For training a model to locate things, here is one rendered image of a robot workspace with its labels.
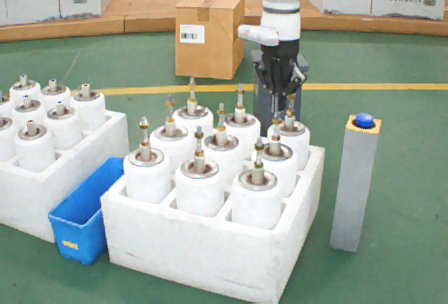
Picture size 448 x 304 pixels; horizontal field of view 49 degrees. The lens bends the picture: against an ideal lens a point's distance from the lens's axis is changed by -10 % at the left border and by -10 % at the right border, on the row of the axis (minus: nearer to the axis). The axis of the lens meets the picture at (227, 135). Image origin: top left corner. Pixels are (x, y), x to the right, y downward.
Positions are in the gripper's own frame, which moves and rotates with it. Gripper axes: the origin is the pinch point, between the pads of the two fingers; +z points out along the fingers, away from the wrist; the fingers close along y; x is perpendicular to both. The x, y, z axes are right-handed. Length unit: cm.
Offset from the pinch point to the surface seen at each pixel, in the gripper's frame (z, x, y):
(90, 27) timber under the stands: 30, -55, 188
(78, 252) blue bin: 32, 38, 23
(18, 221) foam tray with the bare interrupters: 32, 45, 43
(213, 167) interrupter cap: 10.6, 13.9, 3.4
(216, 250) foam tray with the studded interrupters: 23.8, 19.7, -4.1
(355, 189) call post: 18.9, -11.8, -13.5
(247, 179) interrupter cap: 10.8, 11.8, -4.0
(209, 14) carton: 8, -60, 93
